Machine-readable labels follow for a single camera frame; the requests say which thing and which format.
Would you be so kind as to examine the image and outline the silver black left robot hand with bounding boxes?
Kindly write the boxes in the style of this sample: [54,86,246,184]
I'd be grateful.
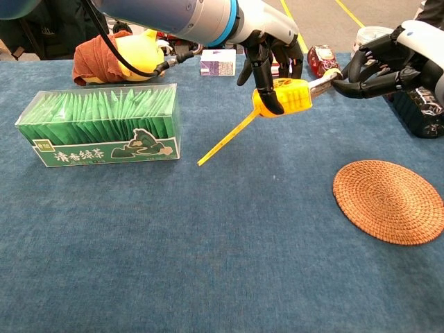
[228,0,305,116]

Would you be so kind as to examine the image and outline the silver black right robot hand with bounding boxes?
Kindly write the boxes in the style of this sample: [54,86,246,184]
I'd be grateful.
[332,19,444,101]

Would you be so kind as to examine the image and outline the yellow tape measure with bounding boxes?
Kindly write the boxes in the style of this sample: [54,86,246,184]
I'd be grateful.
[196,68,343,167]

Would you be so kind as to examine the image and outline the clear plastic jar of clips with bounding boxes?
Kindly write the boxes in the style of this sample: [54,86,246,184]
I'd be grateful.
[353,26,400,53]

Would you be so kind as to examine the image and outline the purple white small carton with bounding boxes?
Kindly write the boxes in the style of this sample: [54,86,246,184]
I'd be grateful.
[200,49,237,77]

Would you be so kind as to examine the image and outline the red bottle yellow cap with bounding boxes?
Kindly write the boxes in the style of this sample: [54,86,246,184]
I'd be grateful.
[307,44,343,79]

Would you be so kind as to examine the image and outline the black snack package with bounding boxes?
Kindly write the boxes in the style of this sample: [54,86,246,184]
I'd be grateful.
[383,86,444,139]

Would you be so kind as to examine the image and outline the yellow plush toy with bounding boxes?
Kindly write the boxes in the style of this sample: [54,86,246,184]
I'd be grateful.
[116,29,173,83]

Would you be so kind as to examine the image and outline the round woven rattan coaster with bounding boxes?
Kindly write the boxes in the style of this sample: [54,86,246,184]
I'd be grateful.
[332,160,444,246]

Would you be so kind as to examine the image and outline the clear box green tea bags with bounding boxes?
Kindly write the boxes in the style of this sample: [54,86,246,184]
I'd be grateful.
[15,83,182,169]

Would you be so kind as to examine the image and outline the brown cloth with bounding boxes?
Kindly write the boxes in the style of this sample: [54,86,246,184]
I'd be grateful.
[71,30,132,86]

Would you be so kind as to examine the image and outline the blue table cloth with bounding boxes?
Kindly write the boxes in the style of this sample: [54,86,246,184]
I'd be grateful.
[0,51,444,333]

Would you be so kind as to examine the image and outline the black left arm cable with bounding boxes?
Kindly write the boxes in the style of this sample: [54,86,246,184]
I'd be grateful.
[81,0,204,78]

